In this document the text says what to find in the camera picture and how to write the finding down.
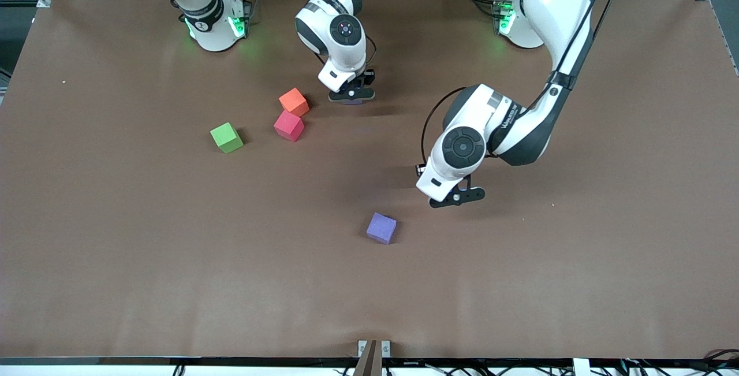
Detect red foam cube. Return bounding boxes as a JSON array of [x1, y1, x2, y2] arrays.
[[273, 110, 305, 143]]

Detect orange foam cube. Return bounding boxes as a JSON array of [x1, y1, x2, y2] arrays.
[[278, 87, 311, 119]]

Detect green foam cube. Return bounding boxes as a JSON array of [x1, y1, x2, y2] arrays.
[[209, 122, 245, 155]]

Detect brown paper table cover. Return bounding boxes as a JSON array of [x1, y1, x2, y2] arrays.
[[0, 0, 739, 359]]

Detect metal clamp bracket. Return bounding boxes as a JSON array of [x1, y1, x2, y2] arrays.
[[357, 340, 391, 376]]

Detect tangled cable bundle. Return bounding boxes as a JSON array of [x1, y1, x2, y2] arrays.
[[619, 349, 739, 376]]

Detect black table edge rail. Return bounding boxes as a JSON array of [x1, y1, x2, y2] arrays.
[[0, 356, 739, 366]]

